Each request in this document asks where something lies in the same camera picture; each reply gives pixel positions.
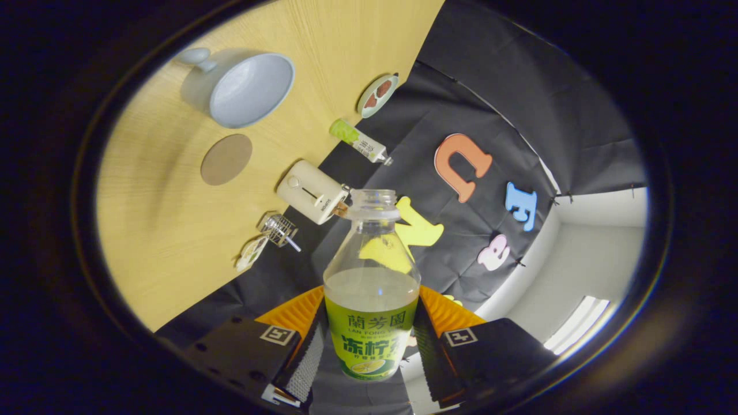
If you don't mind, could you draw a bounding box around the pale green plate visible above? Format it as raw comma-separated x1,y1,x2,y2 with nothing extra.
356,73,400,119

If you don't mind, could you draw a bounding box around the pale blue cup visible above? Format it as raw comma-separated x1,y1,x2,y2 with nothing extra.
175,47,296,129

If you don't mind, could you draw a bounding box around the wooden table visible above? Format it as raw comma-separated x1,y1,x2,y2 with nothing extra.
95,0,446,333

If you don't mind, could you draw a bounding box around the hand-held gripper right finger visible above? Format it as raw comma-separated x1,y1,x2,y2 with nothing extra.
412,285,559,404

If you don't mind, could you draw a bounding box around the wire mesh utensil holder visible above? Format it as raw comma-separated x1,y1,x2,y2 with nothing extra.
258,213,299,248

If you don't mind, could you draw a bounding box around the cream toaster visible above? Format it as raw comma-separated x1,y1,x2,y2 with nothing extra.
276,160,351,225

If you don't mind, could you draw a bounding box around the slim bottle with green drink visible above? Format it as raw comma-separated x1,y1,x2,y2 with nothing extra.
329,119,394,166

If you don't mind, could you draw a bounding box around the clear juice bottle green label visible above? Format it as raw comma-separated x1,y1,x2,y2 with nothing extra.
323,189,421,382

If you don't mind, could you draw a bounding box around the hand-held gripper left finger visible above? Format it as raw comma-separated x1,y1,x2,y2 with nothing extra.
183,285,327,407

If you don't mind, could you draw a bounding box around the round brown coaster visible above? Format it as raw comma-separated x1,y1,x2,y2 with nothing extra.
200,134,254,186

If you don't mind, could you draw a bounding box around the white divided snack tray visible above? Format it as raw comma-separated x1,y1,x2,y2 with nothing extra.
235,235,269,272

